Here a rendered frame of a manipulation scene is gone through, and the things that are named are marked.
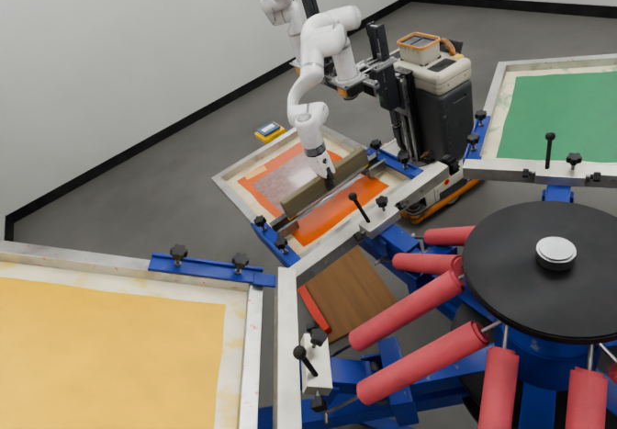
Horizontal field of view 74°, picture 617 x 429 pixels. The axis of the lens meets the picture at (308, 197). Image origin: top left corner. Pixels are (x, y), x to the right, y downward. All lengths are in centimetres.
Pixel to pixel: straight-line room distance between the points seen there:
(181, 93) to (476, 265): 455
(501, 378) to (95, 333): 85
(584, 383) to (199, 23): 476
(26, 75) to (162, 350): 406
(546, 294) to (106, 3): 456
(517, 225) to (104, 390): 91
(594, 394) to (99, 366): 93
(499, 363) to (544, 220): 29
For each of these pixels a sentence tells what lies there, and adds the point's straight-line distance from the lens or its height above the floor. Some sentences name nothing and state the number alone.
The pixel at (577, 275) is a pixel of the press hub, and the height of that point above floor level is 132.
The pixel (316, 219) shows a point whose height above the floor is 96.
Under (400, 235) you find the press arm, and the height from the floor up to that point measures 104.
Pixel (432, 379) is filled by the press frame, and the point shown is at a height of 102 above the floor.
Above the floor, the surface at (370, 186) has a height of 96.
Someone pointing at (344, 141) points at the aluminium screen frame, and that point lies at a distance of 185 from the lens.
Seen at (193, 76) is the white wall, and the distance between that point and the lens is 510.
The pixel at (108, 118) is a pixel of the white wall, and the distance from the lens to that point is 501.
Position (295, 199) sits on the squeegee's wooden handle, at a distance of 146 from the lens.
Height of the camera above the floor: 197
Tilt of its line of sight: 38 degrees down
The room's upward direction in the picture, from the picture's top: 21 degrees counter-clockwise
